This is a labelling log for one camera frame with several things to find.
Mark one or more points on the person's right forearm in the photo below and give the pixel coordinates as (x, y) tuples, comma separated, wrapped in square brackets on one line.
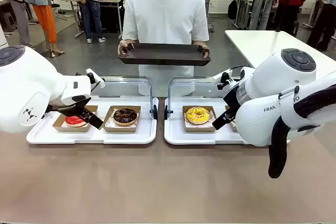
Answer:
[(131, 41)]

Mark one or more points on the person in blue jeans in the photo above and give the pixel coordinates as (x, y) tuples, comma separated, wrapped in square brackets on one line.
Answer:
[(92, 11)]

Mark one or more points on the yellow sprinkled donut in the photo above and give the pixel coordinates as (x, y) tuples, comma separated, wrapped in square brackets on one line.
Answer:
[(198, 115)]

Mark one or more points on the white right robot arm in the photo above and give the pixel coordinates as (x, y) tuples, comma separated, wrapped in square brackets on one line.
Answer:
[(275, 90)]

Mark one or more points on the mannequin with orange pants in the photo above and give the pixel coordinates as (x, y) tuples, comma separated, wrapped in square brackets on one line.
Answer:
[(44, 11)]

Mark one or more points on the clear display lid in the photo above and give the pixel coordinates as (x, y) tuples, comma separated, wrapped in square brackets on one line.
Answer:
[(149, 90), (170, 90)]

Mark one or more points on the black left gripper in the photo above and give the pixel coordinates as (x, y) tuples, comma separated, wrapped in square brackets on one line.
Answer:
[(71, 107)]

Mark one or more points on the sprinkled chocolate donut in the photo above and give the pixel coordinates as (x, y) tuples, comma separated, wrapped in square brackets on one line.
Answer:
[(232, 125)]

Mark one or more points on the person with black apron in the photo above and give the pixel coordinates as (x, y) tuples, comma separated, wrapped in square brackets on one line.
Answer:
[(262, 6)]

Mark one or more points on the red glazed donut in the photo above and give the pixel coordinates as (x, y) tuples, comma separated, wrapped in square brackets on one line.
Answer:
[(60, 125), (74, 121)]

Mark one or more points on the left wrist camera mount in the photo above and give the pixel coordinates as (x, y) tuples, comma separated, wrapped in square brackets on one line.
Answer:
[(95, 78)]

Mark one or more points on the black bag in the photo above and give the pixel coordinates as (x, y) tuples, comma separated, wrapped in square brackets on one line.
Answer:
[(232, 10)]

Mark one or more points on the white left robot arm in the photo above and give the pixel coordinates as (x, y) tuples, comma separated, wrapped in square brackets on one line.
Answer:
[(23, 87)]

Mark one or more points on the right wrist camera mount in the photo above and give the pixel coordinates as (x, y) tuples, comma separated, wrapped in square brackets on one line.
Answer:
[(222, 77)]

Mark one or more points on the yellow glazed donut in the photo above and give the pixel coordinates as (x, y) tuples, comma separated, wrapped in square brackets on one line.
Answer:
[(199, 128)]

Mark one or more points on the dark brown serving tray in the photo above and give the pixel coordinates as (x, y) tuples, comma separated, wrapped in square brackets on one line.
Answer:
[(162, 53)]

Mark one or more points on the person's left forearm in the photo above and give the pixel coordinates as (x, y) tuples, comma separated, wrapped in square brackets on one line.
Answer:
[(200, 42)]

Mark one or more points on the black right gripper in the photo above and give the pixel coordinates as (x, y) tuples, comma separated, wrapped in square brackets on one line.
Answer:
[(233, 98)]

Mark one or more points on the black pole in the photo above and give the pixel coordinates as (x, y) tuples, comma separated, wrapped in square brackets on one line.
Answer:
[(278, 30)]

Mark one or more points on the person torso in white shirt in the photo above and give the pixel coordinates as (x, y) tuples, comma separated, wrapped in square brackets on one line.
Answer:
[(165, 14)]

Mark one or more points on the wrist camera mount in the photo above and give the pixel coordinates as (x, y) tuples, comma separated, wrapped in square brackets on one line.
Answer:
[(222, 77), (95, 78)]

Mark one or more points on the person in dark trousers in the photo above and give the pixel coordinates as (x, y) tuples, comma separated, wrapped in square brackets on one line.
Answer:
[(323, 24)]

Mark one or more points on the person's right hand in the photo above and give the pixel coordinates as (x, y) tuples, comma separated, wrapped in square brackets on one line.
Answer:
[(122, 48)]

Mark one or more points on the white display tray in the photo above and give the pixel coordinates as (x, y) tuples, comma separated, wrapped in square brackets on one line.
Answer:
[(126, 137), (178, 134)]

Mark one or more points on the white side table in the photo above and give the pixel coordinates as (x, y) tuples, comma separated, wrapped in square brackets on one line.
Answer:
[(252, 45)]

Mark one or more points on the person's left hand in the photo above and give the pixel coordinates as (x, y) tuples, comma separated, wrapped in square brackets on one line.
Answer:
[(206, 49)]

